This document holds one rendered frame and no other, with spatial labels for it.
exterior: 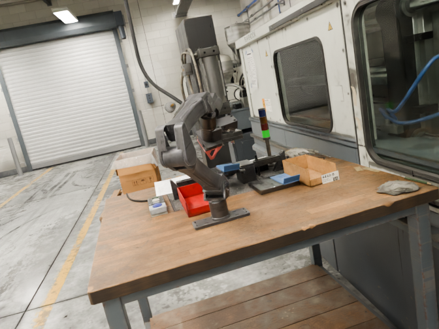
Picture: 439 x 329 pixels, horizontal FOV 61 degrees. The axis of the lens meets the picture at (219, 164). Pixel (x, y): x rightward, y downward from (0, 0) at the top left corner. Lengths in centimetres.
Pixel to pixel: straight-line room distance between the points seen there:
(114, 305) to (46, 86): 1015
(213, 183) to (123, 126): 966
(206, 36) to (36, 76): 963
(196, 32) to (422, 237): 119
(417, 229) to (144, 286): 90
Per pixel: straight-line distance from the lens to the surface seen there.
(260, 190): 150
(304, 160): 176
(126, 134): 1086
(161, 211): 153
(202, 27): 173
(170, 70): 1087
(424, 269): 151
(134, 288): 110
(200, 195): 165
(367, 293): 225
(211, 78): 163
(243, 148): 482
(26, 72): 1124
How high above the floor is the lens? 137
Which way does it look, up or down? 12 degrees down
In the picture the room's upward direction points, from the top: 12 degrees counter-clockwise
